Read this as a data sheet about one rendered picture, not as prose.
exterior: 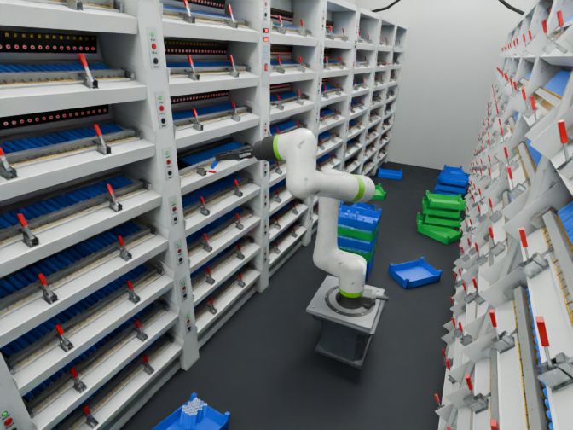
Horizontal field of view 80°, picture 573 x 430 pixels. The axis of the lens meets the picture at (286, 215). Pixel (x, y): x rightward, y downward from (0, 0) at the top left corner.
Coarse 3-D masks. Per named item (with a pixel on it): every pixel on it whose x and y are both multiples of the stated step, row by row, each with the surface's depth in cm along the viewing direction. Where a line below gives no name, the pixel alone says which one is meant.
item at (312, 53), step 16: (304, 0) 212; (320, 0) 208; (304, 16) 216; (320, 16) 211; (304, 48) 223; (320, 64) 227; (304, 80) 231; (320, 96) 239; (304, 112) 239; (304, 240) 280
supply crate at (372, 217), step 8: (344, 208) 248; (352, 208) 245; (360, 208) 243; (344, 216) 242; (352, 216) 242; (360, 216) 243; (368, 216) 242; (376, 216) 240; (344, 224) 231; (352, 224) 228; (360, 224) 226; (368, 224) 224; (376, 224) 224
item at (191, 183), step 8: (224, 136) 182; (240, 136) 187; (192, 144) 163; (200, 144) 168; (248, 144) 184; (232, 160) 169; (240, 160) 172; (248, 160) 177; (256, 160) 185; (208, 168) 156; (216, 168) 158; (224, 168) 160; (232, 168) 166; (240, 168) 174; (192, 176) 147; (200, 176) 149; (208, 176) 151; (216, 176) 157; (224, 176) 163; (184, 184) 140; (192, 184) 143; (200, 184) 149; (184, 192) 141
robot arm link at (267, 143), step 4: (268, 132) 123; (268, 136) 123; (272, 136) 122; (264, 140) 122; (268, 140) 121; (272, 140) 120; (264, 144) 121; (268, 144) 120; (272, 144) 119; (264, 148) 121; (268, 148) 120; (272, 148) 120; (264, 152) 121; (268, 152) 121; (272, 152) 120; (264, 156) 123; (268, 156) 122; (272, 156) 121; (268, 160) 124; (272, 160) 124; (276, 160) 124
